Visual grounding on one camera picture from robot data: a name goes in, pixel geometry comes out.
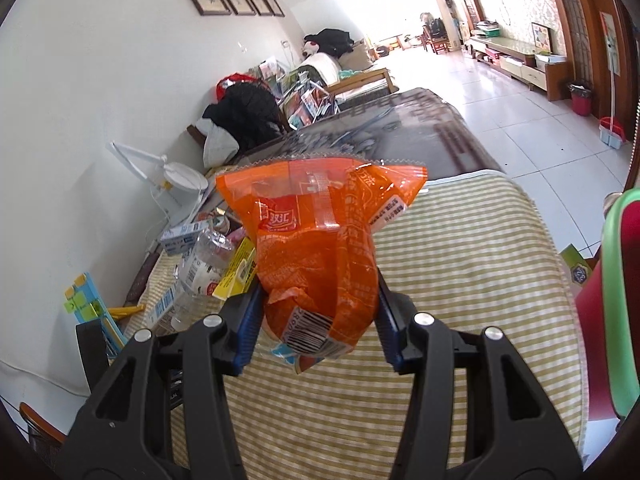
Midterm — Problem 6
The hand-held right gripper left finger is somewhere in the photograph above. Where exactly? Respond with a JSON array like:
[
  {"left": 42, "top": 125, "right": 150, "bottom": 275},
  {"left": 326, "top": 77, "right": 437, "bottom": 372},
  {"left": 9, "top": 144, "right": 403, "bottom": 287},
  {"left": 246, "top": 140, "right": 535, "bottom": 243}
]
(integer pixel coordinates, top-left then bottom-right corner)
[{"left": 55, "top": 287, "right": 263, "bottom": 480}]

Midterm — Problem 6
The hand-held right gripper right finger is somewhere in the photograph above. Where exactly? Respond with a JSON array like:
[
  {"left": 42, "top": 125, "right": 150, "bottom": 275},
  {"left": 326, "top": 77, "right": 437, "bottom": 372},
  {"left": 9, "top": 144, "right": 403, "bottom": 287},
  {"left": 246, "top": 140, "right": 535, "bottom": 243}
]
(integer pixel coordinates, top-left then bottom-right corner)
[{"left": 375, "top": 270, "right": 583, "bottom": 480}]

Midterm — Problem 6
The orange snack bag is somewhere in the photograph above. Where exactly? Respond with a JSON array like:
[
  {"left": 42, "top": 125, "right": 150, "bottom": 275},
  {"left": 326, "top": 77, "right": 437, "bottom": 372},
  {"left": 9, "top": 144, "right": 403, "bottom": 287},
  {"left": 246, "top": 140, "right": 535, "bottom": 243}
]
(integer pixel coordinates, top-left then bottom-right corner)
[{"left": 216, "top": 157, "right": 429, "bottom": 373}]

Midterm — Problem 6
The red bucket with green rim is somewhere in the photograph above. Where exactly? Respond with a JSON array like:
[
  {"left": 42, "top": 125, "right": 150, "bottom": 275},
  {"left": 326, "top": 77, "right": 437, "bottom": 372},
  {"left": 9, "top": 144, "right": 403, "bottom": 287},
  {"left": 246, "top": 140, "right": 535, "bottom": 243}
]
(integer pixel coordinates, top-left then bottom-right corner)
[{"left": 575, "top": 190, "right": 640, "bottom": 421}]

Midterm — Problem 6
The yellow packet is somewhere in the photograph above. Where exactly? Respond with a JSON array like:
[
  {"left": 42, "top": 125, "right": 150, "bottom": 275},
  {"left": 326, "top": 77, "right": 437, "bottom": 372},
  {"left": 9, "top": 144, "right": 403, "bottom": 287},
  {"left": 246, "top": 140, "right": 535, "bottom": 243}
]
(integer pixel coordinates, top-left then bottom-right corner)
[{"left": 212, "top": 237, "right": 258, "bottom": 301}]

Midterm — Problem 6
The clear plastic bottle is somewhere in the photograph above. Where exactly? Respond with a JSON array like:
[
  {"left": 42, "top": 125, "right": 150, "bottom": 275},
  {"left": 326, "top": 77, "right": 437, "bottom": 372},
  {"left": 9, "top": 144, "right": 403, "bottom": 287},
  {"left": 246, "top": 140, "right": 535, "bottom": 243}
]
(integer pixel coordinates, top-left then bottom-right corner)
[{"left": 172, "top": 227, "right": 236, "bottom": 331}]

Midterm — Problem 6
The green striped mat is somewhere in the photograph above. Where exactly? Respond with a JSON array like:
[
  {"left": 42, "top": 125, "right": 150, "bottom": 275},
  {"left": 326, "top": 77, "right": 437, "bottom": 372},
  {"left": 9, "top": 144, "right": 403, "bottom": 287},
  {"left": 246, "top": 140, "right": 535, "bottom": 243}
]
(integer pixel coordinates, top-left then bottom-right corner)
[{"left": 122, "top": 170, "right": 588, "bottom": 480}]

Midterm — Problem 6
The blue and yellow toy board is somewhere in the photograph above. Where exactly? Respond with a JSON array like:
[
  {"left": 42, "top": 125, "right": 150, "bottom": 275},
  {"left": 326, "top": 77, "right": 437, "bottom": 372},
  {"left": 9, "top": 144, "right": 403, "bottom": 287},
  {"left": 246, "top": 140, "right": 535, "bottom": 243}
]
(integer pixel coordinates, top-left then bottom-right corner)
[{"left": 63, "top": 272, "right": 128, "bottom": 351}]

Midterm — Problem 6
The white desk fan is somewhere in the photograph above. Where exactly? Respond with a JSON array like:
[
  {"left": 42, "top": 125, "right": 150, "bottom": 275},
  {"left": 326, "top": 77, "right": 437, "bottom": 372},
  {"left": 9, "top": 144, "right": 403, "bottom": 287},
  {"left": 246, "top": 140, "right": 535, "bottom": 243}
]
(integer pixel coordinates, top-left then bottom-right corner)
[{"left": 109, "top": 142, "right": 210, "bottom": 226}]

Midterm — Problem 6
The green box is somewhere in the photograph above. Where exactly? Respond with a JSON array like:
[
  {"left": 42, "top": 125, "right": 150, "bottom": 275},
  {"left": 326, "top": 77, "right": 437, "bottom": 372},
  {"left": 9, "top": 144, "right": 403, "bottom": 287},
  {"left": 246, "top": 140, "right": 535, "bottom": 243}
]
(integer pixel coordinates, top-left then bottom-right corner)
[{"left": 559, "top": 244, "right": 596, "bottom": 288}]

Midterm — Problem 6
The grey patterned blanket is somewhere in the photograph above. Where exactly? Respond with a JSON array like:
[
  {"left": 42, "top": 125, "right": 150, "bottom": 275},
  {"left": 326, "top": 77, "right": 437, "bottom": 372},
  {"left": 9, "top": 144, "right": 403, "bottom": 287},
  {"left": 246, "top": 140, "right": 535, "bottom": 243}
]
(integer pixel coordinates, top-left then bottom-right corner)
[{"left": 235, "top": 87, "right": 506, "bottom": 186}]

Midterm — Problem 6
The black jacket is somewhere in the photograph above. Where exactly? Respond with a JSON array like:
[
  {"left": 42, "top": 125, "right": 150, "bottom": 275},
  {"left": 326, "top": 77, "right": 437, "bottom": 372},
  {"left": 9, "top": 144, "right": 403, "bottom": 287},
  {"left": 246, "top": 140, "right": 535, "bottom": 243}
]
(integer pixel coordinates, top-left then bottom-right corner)
[{"left": 202, "top": 82, "right": 286, "bottom": 153}]

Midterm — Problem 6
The magazine rack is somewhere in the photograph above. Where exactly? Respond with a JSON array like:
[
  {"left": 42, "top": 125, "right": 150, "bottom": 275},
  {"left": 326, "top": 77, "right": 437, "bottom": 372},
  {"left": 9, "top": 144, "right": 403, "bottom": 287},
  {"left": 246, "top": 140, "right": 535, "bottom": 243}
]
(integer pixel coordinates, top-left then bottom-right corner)
[{"left": 260, "top": 57, "right": 341, "bottom": 131}]

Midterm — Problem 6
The wooden sofa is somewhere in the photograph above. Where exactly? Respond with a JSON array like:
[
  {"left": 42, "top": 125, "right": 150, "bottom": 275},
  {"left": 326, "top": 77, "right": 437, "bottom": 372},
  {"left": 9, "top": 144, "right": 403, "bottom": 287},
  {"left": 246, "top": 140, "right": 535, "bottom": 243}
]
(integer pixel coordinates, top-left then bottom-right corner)
[{"left": 300, "top": 52, "right": 401, "bottom": 106}]

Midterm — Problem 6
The red bag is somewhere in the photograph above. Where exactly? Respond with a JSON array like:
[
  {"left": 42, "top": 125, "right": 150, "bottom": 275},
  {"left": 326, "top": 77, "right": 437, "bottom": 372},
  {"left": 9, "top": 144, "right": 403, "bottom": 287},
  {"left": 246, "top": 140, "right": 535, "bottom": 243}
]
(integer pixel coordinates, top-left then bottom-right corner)
[{"left": 216, "top": 74, "right": 261, "bottom": 102}]

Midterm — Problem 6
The small wooden chair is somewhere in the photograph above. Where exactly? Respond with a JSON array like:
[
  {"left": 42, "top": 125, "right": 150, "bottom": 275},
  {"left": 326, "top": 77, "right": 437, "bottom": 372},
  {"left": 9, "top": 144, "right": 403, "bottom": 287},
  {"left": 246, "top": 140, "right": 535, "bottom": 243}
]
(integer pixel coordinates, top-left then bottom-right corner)
[{"left": 422, "top": 12, "right": 451, "bottom": 55}]

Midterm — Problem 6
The television cabinet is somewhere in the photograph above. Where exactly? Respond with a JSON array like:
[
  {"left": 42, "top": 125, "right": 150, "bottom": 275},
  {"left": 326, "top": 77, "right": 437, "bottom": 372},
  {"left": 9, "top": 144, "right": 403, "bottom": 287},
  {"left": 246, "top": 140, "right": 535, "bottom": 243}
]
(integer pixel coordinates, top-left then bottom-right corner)
[{"left": 467, "top": 32, "right": 571, "bottom": 101}]

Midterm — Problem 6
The black clothes pile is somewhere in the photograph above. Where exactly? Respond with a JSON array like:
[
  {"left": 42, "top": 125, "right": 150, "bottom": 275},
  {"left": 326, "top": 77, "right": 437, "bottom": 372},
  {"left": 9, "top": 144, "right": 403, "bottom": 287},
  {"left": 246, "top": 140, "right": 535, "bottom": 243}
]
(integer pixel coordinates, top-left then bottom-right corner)
[{"left": 305, "top": 28, "right": 356, "bottom": 56}]

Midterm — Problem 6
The red waste bin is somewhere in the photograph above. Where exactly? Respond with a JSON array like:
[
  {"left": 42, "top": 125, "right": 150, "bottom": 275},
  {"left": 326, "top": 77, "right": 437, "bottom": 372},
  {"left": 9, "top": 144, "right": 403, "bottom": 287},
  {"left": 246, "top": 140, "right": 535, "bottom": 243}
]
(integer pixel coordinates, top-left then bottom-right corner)
[{"left": 567, "top": 82, "right": 593, "bottom": 117}]

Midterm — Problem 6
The small framed picture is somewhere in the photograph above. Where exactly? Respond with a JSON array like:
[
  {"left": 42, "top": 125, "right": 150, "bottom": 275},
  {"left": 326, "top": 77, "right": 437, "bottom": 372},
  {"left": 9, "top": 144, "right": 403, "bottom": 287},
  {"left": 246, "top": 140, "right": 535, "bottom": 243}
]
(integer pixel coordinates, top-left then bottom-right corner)
[{"left": 530, "top": 22, "right": 553, "bottom": 56}]

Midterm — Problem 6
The white mop handle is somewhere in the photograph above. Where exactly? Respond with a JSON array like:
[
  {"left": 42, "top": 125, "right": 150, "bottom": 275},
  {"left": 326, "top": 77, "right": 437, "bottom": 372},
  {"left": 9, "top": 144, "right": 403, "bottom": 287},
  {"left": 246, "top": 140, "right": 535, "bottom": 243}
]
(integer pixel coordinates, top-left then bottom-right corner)
[{"left": 606, "top": 35, "right": 620, "bottom": 123}]

